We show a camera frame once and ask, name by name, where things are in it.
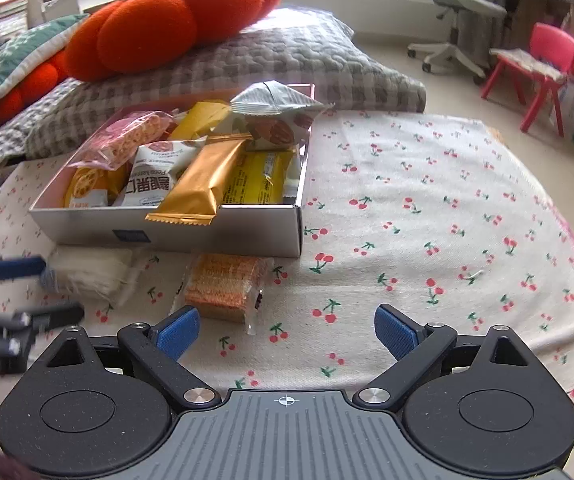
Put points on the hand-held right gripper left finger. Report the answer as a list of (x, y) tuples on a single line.
[(179, 332)]

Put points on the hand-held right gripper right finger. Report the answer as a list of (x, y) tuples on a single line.
[(397, 332)]

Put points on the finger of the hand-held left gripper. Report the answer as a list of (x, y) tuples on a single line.
[(52, 315), (17, 267)]

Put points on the clear white wafer packet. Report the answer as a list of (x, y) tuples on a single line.
[(92, 272)]

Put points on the clear orange biscuit packet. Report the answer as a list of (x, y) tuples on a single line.
[(224, 280)]

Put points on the yellow orange-circle snack packet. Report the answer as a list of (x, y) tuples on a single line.
[(87, 187)]

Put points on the pink silver cardboard box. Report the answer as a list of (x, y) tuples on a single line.
[(247, 230)]

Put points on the golden yellow snack packet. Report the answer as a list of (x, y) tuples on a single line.
[(199, 185)]

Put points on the pink speckled snack packet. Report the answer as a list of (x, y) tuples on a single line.
[(122, 140)]

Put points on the yellow red-label snack packet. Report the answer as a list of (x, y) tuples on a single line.
[(252, 180)]

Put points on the yellow blue-logo snack packet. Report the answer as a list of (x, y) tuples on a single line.
[(199, 120)]

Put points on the grey triangular snack packet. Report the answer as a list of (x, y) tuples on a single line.
[(277, 110)]

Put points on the cherry print cloth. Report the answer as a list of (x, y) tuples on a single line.
[(442, 210)]

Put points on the small orange plush cushion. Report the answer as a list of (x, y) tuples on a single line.
[(32, 85)]

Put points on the green snowflake cushion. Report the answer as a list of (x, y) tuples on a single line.
[(17, 55)]

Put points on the grey checked pillow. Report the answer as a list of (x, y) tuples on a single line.
[(317, 65)]

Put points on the orange pumpkin cushion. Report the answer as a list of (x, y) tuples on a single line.
[(167, 20)]

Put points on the printed chair cushion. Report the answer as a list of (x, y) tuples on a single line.
[(527, 62)]

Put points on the pink plastic chair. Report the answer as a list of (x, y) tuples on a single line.
[(552, 42)]

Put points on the white grey office chair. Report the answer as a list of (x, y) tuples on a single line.
[(467, 2)]

